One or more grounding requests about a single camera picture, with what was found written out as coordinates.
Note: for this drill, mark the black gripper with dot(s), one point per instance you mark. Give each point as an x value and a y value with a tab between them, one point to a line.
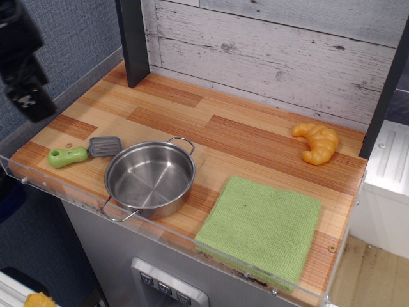
20	70

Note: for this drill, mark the green handled grey spatula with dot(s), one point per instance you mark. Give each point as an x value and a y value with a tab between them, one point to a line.
98	147

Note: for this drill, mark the green knitted cloth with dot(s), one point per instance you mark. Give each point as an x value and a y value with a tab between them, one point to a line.
264	231

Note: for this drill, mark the stainless steel pot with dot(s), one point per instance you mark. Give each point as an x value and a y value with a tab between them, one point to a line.
153	179

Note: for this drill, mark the grey toy fridge cabinet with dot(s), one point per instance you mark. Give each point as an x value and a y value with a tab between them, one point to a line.
110	247

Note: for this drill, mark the yellow object bottom left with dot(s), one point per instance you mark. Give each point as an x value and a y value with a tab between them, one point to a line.
39	300

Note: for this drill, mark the silver dispenser button panel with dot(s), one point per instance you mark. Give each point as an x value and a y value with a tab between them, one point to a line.
148	275

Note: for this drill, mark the orange plastic croissant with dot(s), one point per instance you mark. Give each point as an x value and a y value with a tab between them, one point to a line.
322	142

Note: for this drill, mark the brass screw right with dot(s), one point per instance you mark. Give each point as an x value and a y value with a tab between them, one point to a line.
332	249

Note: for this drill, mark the white side cabinet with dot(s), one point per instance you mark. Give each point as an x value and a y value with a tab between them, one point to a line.
380	217

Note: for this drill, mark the clear acrylic guard rail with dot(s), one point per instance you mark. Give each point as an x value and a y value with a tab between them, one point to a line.
232	136

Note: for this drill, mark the dark right vertical post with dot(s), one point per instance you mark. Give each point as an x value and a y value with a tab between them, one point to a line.
391	82

